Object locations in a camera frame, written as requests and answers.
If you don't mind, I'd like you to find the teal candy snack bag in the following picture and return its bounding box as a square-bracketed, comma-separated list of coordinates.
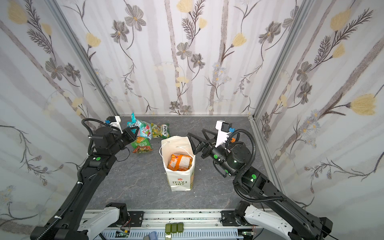
[127, 113, 153, 140]

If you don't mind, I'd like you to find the green orange snack bag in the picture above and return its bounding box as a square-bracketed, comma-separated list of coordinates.
[131, 137, 153, 154]

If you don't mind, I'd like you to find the green Fox's candy bag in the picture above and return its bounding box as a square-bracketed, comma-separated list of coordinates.
[151, 123, 171, 139]

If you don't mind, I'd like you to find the white paper shopping bag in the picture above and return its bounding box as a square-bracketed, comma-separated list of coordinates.
[159, 136, 196, 192]

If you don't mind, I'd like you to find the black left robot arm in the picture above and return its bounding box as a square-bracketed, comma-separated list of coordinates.
[30, 126, 139, 240]

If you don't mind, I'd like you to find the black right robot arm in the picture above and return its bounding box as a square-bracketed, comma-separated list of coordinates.
[187, 129, 333, 240]

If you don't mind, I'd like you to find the blue object at bottom edge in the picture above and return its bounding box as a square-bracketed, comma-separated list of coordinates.
[143, 232, 158, 240]

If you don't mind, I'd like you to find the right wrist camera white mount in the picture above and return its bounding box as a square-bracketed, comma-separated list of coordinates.
[215, 121, 235, 148]

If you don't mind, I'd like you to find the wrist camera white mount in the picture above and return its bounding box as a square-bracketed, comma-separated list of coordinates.
[215, 121, 235, 148]
[105, 116, 123, 133]

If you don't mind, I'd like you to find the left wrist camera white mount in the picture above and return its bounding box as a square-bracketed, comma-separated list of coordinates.
[105, 116, 123, 133]

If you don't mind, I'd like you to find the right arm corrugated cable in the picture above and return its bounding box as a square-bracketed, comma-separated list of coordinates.
[224, 128, 286, 203]

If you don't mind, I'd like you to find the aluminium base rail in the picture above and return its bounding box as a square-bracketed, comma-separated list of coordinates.
[56, 208, 301, 240]

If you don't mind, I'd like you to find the green block on rail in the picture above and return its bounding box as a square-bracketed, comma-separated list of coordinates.
[165, 223, 184, 235]

